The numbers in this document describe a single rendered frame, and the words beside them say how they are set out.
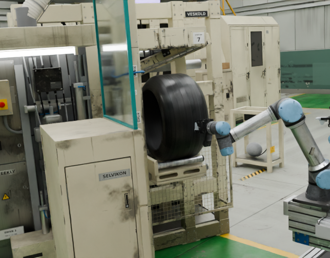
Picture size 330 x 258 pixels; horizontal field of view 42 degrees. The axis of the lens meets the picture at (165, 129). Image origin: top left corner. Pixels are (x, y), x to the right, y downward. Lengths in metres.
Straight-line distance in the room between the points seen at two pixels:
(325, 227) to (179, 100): 1.10
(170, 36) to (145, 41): 0.19
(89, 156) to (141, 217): 0.40
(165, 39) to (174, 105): 0.62
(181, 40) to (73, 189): 1.54
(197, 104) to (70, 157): 1.03
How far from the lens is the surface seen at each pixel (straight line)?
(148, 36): 3.00
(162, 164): 2.74
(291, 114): 2.33
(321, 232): 2.54
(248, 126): 2.48
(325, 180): 2.45
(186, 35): 3.11
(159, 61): 3.17
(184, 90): 2.67
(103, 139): 1.94
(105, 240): 2.07
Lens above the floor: 1.61
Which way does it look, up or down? 10 degrees down
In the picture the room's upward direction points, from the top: 4 degrees counter-clockwise
